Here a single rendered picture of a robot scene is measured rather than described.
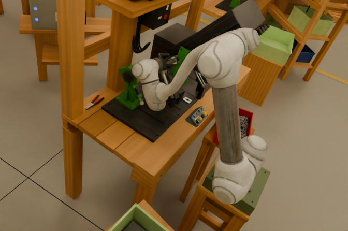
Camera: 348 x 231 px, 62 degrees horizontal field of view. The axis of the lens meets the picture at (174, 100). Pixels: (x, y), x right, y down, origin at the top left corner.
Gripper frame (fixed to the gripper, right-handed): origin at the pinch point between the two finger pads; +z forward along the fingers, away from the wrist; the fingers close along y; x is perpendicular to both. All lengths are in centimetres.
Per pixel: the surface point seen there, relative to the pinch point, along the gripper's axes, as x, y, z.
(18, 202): 136, -58, -52
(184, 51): -7.2, 3.3, 4.5
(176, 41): 0.0, 12.2, 14.1
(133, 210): 5, -59, -74
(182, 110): 8.6, -33.1, 3.3
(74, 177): 91, -53, -33
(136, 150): 20, -42, -41
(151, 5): -10.4, 31.4, -21.0
